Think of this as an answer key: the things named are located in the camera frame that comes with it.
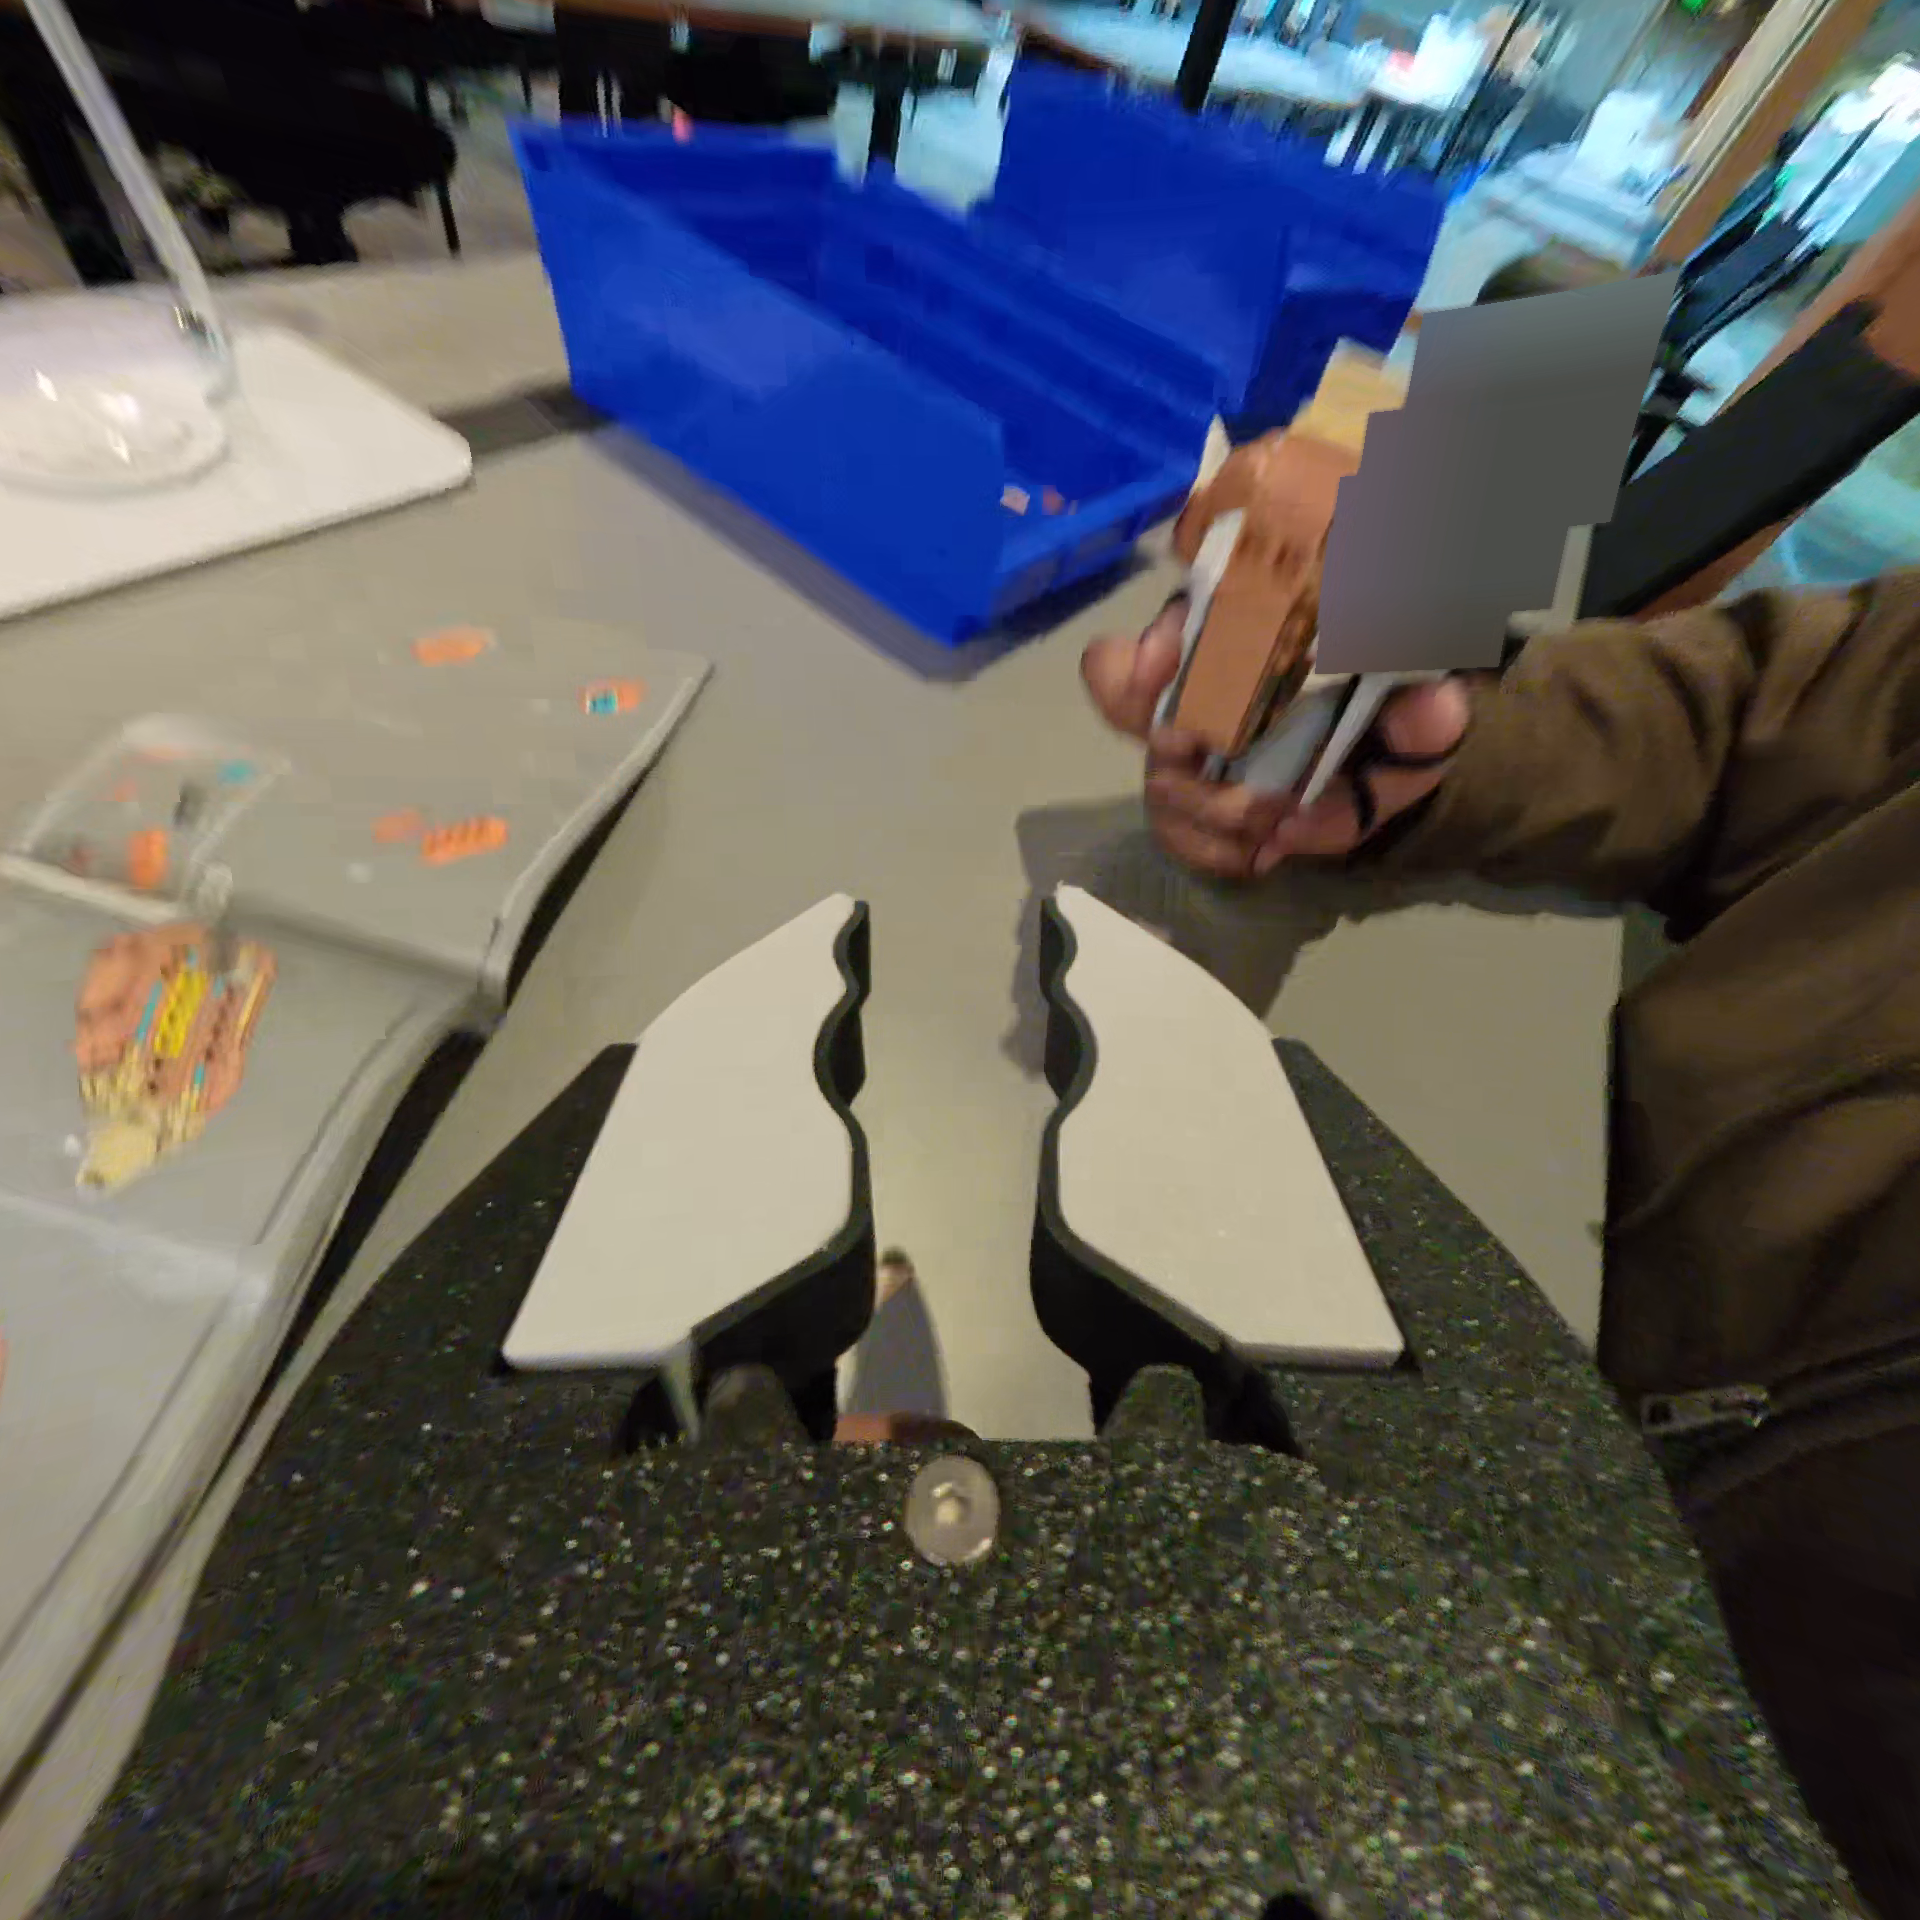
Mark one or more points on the pile of loose toy bricks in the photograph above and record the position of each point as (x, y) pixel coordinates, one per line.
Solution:
(1033, 503)

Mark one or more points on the stack of blue bins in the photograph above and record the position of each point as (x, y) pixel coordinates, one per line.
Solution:
(1317, 251)

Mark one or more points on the person's brown jacket torso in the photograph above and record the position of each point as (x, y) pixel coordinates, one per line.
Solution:
(1772, 1201)

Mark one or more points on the brown and tan brick model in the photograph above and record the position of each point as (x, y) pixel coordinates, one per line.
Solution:
(1253, 601)

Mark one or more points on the white mat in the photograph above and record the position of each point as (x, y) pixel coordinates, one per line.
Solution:
(328, 452)

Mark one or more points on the clear glass vessel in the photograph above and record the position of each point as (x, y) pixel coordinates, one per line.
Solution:
(108, 403)

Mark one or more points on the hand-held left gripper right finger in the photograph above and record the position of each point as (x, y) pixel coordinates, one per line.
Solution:
(1201, 1175)

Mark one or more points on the person's right hand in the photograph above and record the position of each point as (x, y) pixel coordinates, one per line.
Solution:
(1246, 837)

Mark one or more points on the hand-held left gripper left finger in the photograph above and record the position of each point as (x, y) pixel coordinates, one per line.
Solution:
(706, 1175)

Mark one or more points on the blue plastic bin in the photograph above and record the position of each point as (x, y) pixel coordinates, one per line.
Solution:
(781, 423)

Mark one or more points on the person's right forearm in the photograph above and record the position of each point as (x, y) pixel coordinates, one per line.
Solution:
(1679, 755)

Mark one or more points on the grey instruction booklet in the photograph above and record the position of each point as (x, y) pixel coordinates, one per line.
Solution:
(500, 755)

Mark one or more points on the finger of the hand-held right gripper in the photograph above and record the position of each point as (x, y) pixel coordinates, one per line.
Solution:
(1201, 629)

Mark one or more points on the grey desk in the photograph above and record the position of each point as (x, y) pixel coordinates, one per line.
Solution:
(842, 721)

